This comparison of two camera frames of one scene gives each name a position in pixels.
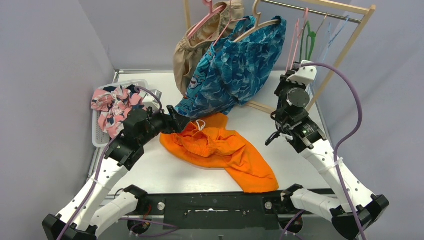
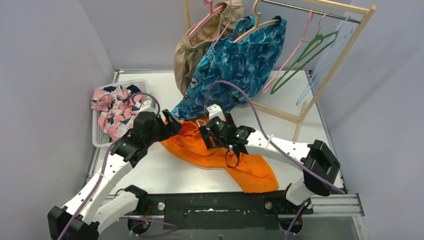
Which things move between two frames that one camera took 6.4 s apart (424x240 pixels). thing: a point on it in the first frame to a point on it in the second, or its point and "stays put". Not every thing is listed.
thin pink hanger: [227, 24] stays put
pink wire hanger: [299, 32] to [266, 88]
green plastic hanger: [313, 35] to [318, 42]
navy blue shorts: [130, 88] stays put
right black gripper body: [284, 86] to [207, 134]
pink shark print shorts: [115, 105] stays put
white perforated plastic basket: [100, 139] stays put
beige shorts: [190, 56] stays put
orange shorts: [207, 142] stays put
